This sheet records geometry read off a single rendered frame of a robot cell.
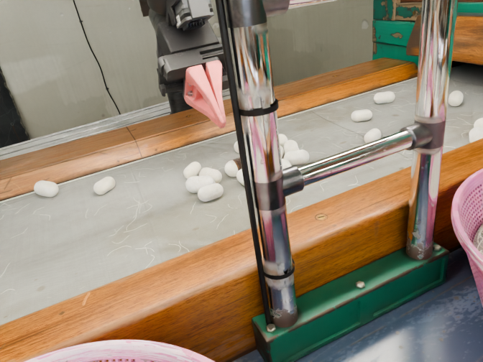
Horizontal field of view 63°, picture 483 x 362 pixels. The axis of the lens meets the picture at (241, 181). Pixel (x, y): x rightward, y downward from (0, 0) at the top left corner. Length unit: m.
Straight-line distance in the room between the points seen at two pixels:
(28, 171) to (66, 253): 0.22
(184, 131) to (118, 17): 1.96
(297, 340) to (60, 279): 0.23
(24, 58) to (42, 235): 2.06
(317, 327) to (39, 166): 0.47
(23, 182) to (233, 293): 0.41
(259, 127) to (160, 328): 0.17
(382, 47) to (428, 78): 0.66
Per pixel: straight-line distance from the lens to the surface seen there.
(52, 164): 0.66
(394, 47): 0.96
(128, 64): 2.61
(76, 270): 0.43
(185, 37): 0.54
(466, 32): 0.78
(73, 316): 0.34
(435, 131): 0.35
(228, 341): 0.37
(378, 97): 0.73
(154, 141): 0.65
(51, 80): 2.55
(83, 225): 0.51
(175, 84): 0.56
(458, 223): 0.37
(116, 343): 0.30
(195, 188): 0.49
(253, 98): 0.24
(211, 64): 0.52
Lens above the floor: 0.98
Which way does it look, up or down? 28 degrees down
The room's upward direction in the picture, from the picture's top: 9 degrees counter-clockwise
